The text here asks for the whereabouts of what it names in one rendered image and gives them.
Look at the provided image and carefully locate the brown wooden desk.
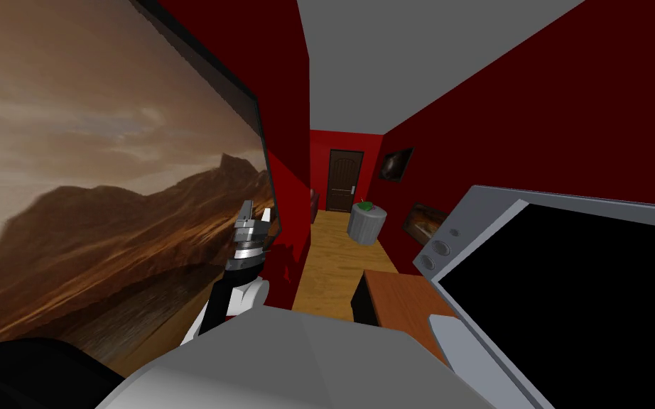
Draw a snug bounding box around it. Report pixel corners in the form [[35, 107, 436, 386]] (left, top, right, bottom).
[[350, 269, 460, 366]]

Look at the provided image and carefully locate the large brown landscape painting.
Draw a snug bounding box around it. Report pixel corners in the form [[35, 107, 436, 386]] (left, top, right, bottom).
[[0, 0, 282, 366]]

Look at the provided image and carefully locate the dark brown panelled door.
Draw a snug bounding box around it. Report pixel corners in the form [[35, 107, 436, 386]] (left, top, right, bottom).
[[325, 148, 366, 214]]

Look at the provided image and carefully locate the dark framed wall picture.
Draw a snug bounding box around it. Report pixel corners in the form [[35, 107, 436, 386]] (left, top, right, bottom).
[[377, 147, 416, 183]]

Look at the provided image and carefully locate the grey television with black screen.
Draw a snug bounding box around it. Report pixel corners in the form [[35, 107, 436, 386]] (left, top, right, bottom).
[[412, 184, 655, 409]]

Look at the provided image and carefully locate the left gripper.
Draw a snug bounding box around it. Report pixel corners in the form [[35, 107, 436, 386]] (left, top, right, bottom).
[[233, 200, 274, 249]]

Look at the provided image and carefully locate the brown framed wall picture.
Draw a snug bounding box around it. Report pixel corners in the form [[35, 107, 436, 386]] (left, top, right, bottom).
[[401, 202, 449, 247]]

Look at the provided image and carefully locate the grey bin with green top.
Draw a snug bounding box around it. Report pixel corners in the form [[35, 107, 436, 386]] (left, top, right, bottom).
[[347, 200, 389, 247]]

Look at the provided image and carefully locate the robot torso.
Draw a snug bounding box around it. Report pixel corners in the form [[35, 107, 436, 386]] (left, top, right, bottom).
[[95, 305, 500, 409]]

